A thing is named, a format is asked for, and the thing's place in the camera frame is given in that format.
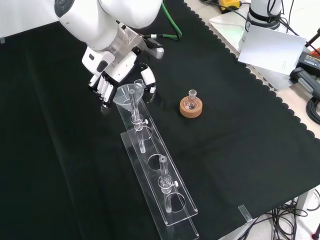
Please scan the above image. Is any brown cork ring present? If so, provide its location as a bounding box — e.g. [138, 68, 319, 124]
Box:
[179, 96, 202, 119]

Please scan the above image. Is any coiled black cable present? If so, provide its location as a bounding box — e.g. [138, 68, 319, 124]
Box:
[306, 96, 320, 126]

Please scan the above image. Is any black power adapter orange label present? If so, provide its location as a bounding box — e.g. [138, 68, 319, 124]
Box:
[298, 49, 320, 73]

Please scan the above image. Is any yellow stop button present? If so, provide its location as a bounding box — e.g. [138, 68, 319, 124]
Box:
[216, 0, 243, 14]

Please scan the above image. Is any black red tripod rod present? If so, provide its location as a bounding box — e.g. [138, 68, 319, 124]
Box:
[304, 26, 320, 54]

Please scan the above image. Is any pale board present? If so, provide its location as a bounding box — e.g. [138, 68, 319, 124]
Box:
[208, 11, 301, 94]

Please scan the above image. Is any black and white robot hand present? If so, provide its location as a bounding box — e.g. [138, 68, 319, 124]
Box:
[81, 46, 157, 109]

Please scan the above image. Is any translucent plastic funnel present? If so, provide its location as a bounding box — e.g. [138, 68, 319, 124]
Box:
[112, 79, 146, 114]

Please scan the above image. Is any grey table leg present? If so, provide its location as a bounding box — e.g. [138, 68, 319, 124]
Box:
[297, 190, 316, 213]

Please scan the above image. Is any white card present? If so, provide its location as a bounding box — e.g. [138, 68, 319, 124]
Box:
[237, 24, 308, 76]

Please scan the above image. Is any black grey handle tool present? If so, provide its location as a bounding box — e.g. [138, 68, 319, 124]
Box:
[289, 66, 320, 96]

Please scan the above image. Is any clear acrylic funnel stand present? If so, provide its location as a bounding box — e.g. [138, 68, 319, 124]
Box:
[116, 88, 201, 240]

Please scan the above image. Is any black floor cable bundle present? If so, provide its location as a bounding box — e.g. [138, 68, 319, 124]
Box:
[239, 188, 320, 240]

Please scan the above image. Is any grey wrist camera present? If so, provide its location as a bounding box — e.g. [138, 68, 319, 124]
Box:
[141, 37, 165, 60]

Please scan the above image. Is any black bench cloth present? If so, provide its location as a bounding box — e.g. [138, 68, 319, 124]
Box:
[0, 0, 320, 240]

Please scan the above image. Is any small round-bottom glass flask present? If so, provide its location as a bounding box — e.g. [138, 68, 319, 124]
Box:
[184, 89, 200, 111]

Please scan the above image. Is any green cable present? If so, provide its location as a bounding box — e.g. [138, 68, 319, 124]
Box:
[142, 0, 183, 41]

